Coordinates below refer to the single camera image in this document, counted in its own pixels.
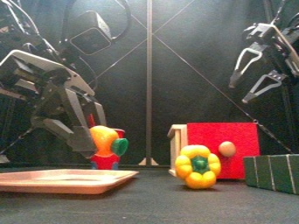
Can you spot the orange pepper toy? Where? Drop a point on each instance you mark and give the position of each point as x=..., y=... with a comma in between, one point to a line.
x=103, y=140

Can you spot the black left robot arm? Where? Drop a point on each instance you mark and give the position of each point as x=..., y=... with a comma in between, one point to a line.
x=15, y=26

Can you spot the wooden drawer box red front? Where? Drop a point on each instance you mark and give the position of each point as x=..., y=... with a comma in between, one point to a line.
x=230, y=137

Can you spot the pink plastic tray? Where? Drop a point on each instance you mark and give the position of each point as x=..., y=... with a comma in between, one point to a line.
x=61, y=179

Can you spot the green box with pale stripes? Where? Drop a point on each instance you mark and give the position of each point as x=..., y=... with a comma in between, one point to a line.
x=272, y=173

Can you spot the yellow toy bell pepper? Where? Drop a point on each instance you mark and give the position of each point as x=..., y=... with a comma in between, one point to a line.
x=198, y=166

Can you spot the grey vertical frame pole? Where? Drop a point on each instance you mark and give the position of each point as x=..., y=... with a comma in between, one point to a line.
x=148, y=87

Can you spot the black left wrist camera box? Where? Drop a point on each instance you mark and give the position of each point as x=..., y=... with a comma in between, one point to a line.
x=89, y=33

